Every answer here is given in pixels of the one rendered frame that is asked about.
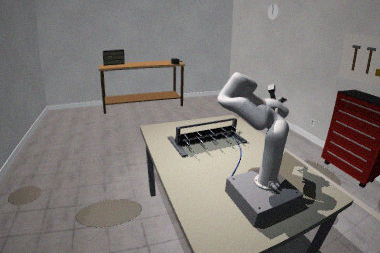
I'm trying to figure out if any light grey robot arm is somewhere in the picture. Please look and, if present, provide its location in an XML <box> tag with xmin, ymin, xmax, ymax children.
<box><xmin>218</xmin><ymin>73</ymin><xmax>289</xmax><ymax>191</ymax></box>

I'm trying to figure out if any black metal rack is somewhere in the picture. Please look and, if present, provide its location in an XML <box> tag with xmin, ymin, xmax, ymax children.
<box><xmin>168</xmin><ymin>118</ymin><xmax>247</xmax><ymax>157</ymax></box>

